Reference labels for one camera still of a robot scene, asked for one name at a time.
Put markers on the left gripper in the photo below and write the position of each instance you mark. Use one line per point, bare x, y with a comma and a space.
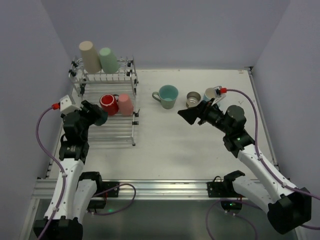
92, 111

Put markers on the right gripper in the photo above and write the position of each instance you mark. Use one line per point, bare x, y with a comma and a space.
203, 113

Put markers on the dark green mug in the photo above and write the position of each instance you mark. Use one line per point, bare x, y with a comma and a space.
101, 118

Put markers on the light blue patterned cup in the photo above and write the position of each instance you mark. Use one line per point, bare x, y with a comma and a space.
209, 94

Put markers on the sage green mug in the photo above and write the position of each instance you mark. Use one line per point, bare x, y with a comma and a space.
166, 96

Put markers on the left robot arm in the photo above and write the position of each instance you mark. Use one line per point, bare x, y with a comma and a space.
74, 188

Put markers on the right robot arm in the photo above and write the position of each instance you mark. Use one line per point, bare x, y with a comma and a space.
285, 205

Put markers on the metal dish rack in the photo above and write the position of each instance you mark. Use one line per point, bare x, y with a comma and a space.
92, 86

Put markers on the red mug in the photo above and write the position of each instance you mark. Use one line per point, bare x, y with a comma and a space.
109, 103

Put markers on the pink tumbler cup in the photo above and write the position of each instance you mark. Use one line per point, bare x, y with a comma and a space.
125, 104

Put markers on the beige tumbler cup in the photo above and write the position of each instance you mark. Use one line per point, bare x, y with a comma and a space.
90, 57

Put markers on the light green tumbler cup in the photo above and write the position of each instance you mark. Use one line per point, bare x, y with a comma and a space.
108, 61

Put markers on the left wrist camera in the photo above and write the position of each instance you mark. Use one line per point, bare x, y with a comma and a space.
67, 105

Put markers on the aluminium rail frame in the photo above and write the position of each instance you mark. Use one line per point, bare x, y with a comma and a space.
221, 190

